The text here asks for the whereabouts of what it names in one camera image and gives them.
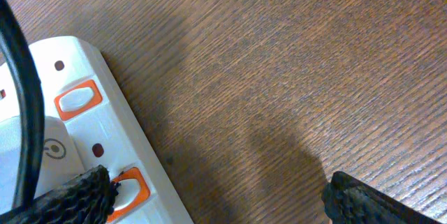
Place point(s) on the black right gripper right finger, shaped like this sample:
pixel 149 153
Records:
pixel 348 200

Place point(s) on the white power strip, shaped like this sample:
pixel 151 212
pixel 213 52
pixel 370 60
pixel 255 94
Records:
pixel 79 89

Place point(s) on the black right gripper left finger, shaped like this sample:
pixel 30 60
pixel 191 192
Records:
pixel 87 198

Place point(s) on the white USB charger plug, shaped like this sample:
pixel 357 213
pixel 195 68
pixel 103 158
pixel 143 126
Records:
pixel 61 161

